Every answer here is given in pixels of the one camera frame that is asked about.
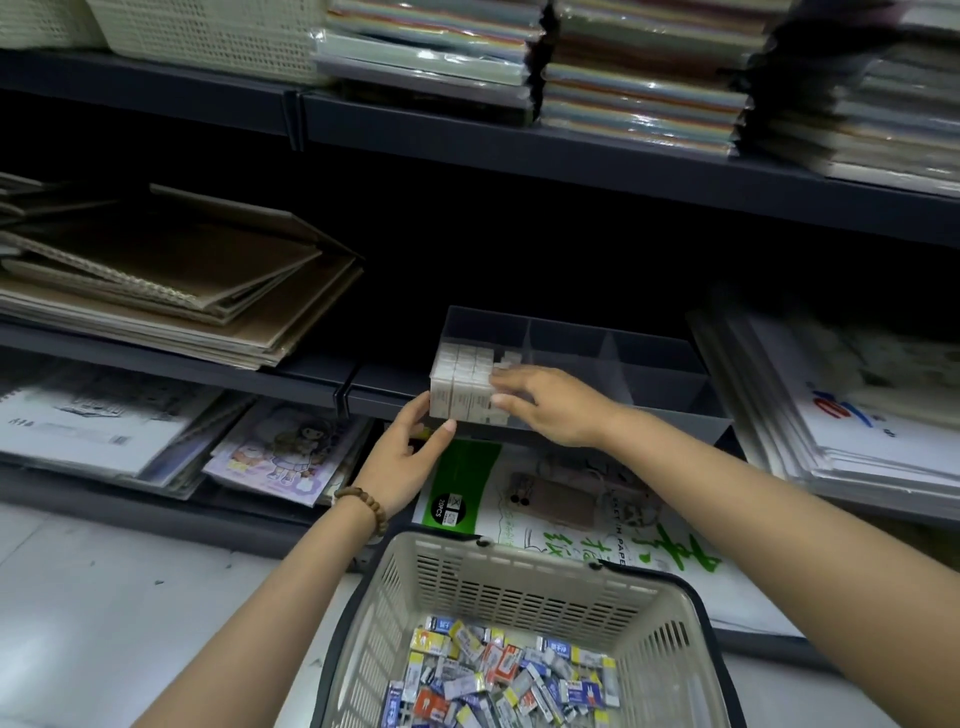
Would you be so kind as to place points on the person's right hand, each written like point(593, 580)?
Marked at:
point(562, 409)

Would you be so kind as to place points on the green and white paper pack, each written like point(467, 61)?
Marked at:
point(465, 480)

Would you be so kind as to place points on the person's right forearm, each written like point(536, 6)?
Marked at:
point(810, 570)

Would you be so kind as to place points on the pile of mixed packaged erasers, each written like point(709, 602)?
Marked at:
point(495, 675)

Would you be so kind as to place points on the dark metal shelf unit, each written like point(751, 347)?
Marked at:
point(600, 157)

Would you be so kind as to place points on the beige plastic shopping basket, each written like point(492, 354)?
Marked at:
point(525, 570)

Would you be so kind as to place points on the brown sketchbook stack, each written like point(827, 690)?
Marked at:
point(172, 277)

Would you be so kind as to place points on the clear plastic divided tray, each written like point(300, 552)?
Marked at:
point(660, 375)

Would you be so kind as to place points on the purple cartoon cover book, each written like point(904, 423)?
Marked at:
point(285, 457)

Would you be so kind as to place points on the person's left forearm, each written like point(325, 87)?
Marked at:
point(262, 630)

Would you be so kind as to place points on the person's left hand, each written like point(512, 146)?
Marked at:
point(401, 469)

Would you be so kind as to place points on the white lattice storage basket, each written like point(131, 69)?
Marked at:
point(45, 22)
point(210, 37)

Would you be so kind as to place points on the coloured paper stack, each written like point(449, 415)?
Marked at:
point(877, 120)
point(427, 45)
point(645, 82)

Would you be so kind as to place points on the white poster paper stack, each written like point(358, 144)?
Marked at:
point(862, 435)

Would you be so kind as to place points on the spiral sketch pad stack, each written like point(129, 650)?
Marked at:
point(90, 427)

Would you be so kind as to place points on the row of sorted white erasers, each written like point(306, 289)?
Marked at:
point(457, 382)

